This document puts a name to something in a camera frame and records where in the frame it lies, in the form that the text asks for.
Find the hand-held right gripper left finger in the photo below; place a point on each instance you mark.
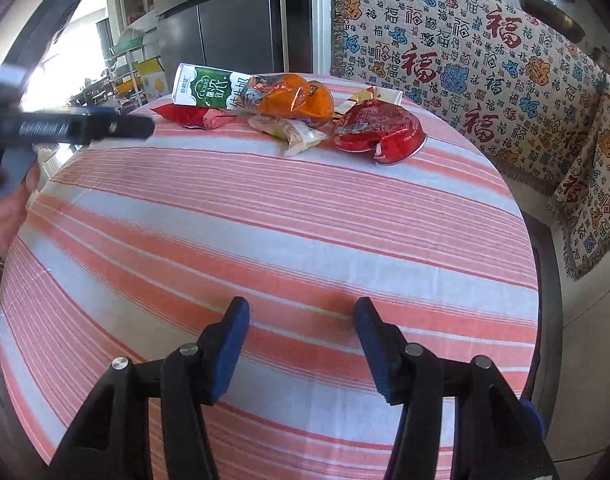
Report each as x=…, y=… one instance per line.
x=230, y=355

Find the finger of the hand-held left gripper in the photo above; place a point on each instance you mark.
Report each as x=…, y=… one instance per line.
x=120, y=126

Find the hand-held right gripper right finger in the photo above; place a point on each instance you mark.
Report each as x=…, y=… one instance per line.
x=377, y=360

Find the green white milk carton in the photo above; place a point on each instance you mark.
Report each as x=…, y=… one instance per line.
x=205, y=85

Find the blue plastic waste basket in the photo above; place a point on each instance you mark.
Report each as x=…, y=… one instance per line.
x=534, y=417

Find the pale yellow snack packet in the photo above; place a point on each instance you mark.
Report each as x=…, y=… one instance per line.
x=290, y=134

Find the orange snack packet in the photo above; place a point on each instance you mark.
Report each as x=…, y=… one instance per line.
x=290, y=97

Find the round red snack packet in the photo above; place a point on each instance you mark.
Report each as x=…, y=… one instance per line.
x=380, y=130

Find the yellow red wrapper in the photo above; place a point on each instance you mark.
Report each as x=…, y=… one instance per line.
x=357, y=100

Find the small white box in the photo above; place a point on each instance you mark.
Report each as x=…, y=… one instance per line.
x=391, y=96

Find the yellow green cardboard box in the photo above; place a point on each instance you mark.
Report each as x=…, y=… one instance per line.
x=152, y=80

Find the white rack with bowls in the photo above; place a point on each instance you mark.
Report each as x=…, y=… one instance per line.
x=127, y=60

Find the pink striped tablecloth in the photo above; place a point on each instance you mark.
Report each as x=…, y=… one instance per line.
x=285, y=220

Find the grey refrigerator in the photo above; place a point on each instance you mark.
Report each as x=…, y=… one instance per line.
x=220, y=15

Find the small printed cloth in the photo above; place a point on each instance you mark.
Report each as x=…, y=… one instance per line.
x=595, y=185

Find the large printed cloth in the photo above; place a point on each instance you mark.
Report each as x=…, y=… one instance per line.
x=460, y=70

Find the dark wok with lid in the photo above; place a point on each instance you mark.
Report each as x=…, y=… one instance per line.
x=555, y=17

